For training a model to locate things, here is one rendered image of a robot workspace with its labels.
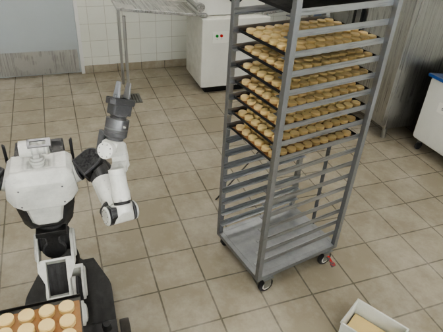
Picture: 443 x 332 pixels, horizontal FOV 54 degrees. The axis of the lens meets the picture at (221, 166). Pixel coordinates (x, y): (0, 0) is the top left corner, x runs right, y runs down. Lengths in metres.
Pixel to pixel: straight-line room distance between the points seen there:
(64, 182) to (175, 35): 4.16
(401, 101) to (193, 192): 2.20
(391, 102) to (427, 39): 0.62
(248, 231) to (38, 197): 1.53
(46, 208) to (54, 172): 0.17
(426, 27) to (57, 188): 3.43
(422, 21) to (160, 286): 3.07
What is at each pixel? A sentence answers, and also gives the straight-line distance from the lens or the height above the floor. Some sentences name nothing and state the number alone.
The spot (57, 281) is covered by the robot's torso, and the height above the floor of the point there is 0.58.
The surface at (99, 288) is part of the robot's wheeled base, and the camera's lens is 2.64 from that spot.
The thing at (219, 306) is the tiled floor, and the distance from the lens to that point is 2.73.
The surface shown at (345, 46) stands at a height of 1.50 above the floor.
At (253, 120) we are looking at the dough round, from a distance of 2.34.
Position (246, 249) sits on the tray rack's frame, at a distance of 2.85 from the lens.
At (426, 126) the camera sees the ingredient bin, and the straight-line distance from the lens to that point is 4.49.
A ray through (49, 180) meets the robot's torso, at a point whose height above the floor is 1.08.
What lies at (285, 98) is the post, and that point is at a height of 1.32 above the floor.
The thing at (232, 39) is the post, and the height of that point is 1.45.
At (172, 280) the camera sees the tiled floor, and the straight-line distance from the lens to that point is 2.85.
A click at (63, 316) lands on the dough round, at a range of 1.58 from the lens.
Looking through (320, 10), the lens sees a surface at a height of 1.68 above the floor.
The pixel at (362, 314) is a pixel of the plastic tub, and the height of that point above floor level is 0.07.
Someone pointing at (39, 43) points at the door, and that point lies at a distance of 5.69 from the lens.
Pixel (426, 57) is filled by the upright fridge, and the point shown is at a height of 0.85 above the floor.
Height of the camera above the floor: 2.13
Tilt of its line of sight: 34 degrees down
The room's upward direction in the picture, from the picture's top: 4 degrees clockwise
